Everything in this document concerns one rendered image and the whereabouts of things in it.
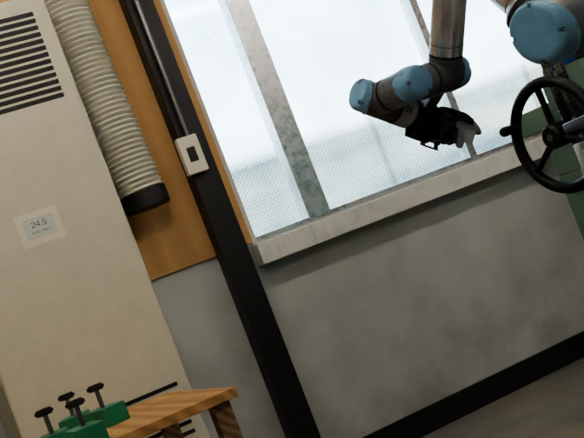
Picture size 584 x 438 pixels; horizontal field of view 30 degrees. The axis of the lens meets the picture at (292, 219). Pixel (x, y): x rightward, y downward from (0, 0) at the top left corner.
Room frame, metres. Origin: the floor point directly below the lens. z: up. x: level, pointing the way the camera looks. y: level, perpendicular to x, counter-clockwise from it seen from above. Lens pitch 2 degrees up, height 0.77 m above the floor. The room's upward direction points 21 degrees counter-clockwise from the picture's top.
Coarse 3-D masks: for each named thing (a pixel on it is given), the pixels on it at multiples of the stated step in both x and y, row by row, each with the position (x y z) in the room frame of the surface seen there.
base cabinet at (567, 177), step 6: (570, 174) 2.85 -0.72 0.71; (576, 174) 2.83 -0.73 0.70; (564, 180) 2.87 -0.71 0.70; (570, 180) 2.85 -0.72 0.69; (576, 192) 2.85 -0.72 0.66; (582, 192) 2.83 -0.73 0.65; (570, 198) 2.87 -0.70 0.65; (576, 198) 2.86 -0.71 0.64; (582, 198) 2.84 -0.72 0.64; (570, 204) 2.88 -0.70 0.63; (576, 204) 2.86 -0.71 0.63; (582, 204) 2.85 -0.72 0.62; (576, 210) 2.87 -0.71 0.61; (582, 210) 2.85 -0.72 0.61; (576, 216) 2.88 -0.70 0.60; (582, 216) 2.86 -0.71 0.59; (582, 222) 2.87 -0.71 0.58; (582, 228) 2.87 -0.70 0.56; (582, 234) 2.88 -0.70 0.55
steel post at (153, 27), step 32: (128, 0) 3.65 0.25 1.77; (160, 32) 3.67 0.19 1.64; (160, 64) 3.63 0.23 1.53; (160, 96) 3.66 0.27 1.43; (192, 128) 3.67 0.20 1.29; (192, 160) 3.62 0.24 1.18; (192, 192) 3.70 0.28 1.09; (224, 192) 3.68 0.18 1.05; (224, 224) 3.66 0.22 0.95; (224, 256) 3.64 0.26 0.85; (256, 288) 3.67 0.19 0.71; (256, 320) 3.65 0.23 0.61; (256, 352) 3.67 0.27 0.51; (288, 352) 3.68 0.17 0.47; (288, 384) 3.66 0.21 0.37; (288, 416) 3.65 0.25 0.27
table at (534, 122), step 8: (568, 104) 2.65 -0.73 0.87; (528, 112) 2.90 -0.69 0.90; (536, 112) 2.87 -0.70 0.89; (552, 112) 2.70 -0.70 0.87; (528, 120) 2.90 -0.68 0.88; (536, 120) 2.88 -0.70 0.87; (544, 120) 2.86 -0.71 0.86; (560, 120) 2.69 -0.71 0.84; (528, 128) 2.91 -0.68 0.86; (536, 128) 2.89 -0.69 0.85
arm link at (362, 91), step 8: (360, 80) 2.40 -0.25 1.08; (368, 80) 2.39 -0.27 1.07; (352, 88) 2.42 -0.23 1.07; (360, 88) 2.39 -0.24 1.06; (368, 88) 2.37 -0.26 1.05; (352, 96) 2.41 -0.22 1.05; (360, 96) 2.38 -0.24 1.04; (368, 96) 2.37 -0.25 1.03; (352, 104) 2.40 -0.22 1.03; (360, 104) 2.38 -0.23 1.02; (368, 104) 2.38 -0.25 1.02; (376, 104) 2.38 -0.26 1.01; (360, 112) 2.41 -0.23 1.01; (368, 112) 2.40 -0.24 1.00; (376, 112) 2.40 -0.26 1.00; (384, 112) 2.39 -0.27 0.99; (392, 112) 2.41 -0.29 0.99; (400, 112) 2.42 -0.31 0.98; (384, 120) 2.44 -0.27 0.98; (392, 120) 2.43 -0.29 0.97
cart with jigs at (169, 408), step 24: (96, 384) 2.83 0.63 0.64; (48, 408) 2.62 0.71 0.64; (72, 408) 2.97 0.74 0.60; (96, 408) 2.88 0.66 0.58; (120, 408) 2.82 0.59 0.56; (144, 408) 2.94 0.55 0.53; (168, 408) 2.69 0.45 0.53; (192, 408) 2.55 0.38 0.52; (216, 408) 2.60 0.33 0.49; (72, 432) 2.47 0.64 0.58; (96, 432) 2.46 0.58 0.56; (120, 432) 2.56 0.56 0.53; (144, 432) 2.51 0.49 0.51; (168, 432) 3.12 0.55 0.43; (240, 432) 2.61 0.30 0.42
